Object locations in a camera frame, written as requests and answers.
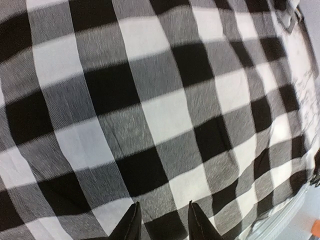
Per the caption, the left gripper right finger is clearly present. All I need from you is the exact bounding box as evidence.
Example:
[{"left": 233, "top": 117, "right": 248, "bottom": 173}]
[{"left": 187, "top": 201, "right": 223, "bottom": 240}]

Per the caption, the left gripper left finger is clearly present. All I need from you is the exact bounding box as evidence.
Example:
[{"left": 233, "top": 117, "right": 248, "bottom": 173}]
[{"left": 107, "top": 202, "right": 142, "bottom": 240}]

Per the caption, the black white plaid shirt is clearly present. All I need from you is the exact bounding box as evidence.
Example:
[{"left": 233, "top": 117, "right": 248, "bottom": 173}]
[{"left": 0, "top": 0, "right": 315, "bottom": 240}]

